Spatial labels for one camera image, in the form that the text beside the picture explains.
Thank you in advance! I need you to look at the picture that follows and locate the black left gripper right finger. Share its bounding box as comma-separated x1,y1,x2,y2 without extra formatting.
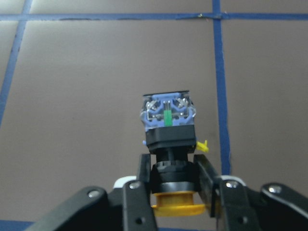
193,154,220,218

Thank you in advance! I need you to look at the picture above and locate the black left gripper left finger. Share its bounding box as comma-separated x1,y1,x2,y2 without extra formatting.
136,154,151,190

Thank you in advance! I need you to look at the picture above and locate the yellow push button switch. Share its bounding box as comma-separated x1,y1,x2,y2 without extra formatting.
140,90,208,217

